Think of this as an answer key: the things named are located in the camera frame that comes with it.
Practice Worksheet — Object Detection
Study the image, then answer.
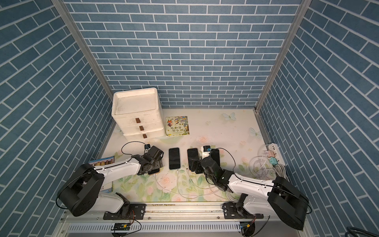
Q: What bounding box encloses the white three-drawer cabinet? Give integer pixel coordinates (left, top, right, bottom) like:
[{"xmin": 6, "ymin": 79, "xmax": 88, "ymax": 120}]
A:
[{"xmin": 112, "ymin": 87, "xmax": 165, "ymax": 141}]

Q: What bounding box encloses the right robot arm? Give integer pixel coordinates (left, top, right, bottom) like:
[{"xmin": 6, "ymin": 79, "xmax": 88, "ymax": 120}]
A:
[{"xmin": 189, "ymin": 157, "xmax": 309, "ymax": 230}]

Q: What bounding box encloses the phone green case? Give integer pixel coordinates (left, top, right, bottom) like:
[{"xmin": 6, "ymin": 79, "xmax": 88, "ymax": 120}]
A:
[
  {"xmin": 169, "ymin": 148, "xmax": 181, "ymax": 170},
  {"xmin": 210, "ymin": 149, "xmax": 221, "ymax": 166}
]

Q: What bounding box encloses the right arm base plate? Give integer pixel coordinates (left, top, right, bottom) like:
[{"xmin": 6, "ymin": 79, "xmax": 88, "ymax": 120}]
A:
[{"xmin": 222, "ymin": 194, "xmax": 264, "ymax": 219}]

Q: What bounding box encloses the white power strip cord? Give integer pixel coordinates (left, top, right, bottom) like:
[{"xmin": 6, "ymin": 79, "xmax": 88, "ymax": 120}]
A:
[{"xmin": 248, "ymin": 145, "xmax": 289, "ymax": 181}]

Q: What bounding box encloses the green picture book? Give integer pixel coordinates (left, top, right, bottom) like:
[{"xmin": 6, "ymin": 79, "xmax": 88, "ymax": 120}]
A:
[{"xmin": 165, "ymin": 116, "xmax": 190, "ymax": 137}]

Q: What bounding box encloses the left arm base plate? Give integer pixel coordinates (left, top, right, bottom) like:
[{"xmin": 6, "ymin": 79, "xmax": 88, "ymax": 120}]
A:
[{"xmin": 103, "ymin": 193, "xmax": 147, "ymax": 220}]

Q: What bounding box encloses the aluminium mounting rail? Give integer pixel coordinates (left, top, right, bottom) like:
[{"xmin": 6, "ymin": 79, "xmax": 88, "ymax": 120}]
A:
[{"xmin": 53, "ymin": 202, "xmax": 313, "ymax": 237}]

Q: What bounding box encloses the white power strip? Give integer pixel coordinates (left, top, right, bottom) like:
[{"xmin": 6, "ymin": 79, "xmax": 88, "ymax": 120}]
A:
[{"xmin": 265, "ymin": 143, "xmax": 286, "ymax": 165}]

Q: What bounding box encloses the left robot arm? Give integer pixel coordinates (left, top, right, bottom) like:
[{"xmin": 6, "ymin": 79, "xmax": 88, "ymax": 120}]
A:
[{"xmin": 57, "ymin": 146, "xmax": 164, "ymax": 220}]

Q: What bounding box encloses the blue picture book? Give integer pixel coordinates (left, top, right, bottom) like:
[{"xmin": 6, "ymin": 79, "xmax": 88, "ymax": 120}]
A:
[{"xmin": 88, "ymin": 156, "xmax": 115, "ymax": 193}]

